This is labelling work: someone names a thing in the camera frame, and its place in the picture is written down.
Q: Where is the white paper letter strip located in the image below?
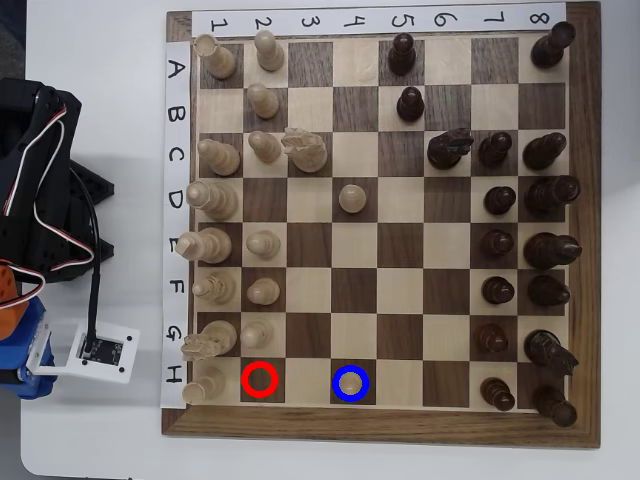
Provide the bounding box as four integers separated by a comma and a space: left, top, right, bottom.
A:
158, 39, 194, 410

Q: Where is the black camera cable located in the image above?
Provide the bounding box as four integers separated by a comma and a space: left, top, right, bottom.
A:
68, 162, 102, 357

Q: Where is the light wooden pawn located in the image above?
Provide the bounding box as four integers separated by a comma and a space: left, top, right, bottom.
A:
245, 230, 282, 260
246, 83, 281, 120
254, 29, 286, 73
246, 277, 281, 306
240, 319, 275, 350
247, 130, 284, 164
338, 183, 368, 215
338, 368, 365, 397

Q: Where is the dark wooden king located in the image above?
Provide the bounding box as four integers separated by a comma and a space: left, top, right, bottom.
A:
522, 232, 583, 271

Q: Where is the dark wooden queen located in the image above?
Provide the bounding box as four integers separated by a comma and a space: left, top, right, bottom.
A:
523, 174, 582, 217

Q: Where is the light wooden queen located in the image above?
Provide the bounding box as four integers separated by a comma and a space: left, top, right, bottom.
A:
185, 179, 240, 222

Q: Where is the dark wooden pawn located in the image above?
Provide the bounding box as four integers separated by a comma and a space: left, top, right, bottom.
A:
480, 229, 516, 260
481, 276, 516, 306
483, 185, 518, 217
477, 131, 514, 169
479, 376, 517, 413
473, 322, 510, 354
388, 32, 418, 77
396, 86, 426, 124

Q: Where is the light wooden bishop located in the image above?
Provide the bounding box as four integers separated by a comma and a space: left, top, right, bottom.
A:
191, 271, 236, 307
197, 138, 241, 177

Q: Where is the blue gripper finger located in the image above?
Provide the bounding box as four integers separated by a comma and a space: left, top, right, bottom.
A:
0, 368, 56, 400

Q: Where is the light wooden king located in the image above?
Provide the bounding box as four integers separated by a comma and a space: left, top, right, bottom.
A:
176, 227, 233, 265

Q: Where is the light wooden knight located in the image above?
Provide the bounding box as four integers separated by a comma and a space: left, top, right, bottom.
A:
280, 127, 330, 174
180, 319, 239, 362

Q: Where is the red white black servo wire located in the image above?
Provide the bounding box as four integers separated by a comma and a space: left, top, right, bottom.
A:
29, 198, 97, 281
0, 258, 47, 314
2, 102, 69, 216

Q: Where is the white paper number strip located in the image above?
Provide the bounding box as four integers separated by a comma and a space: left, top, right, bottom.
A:
191, 2, 567, 37

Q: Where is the dark wooden bishop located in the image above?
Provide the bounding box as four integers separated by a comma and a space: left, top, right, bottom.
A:
522, 132, 569, 171
526, 273, 572, 309

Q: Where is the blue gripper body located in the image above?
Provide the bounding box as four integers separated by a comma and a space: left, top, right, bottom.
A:
0, 298, 55, 375

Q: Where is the dark wooden rook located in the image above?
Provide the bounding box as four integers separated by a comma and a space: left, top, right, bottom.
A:
529, 20, 577, 70
531, 384, 579, 429

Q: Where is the white camera mount with board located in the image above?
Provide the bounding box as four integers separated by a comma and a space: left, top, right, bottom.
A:
25, 319, 141, 385

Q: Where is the light wooden rook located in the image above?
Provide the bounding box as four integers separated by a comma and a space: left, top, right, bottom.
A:
181, 367, 227, 406
193, 33, 237, 80

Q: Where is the dark wooden knight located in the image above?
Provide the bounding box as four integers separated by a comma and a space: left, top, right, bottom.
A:
523, 328, 580, 377
427, 127, 475, 170

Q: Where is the wooden chessboard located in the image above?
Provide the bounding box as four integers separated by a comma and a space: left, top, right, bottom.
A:
160, 1, 603, 450

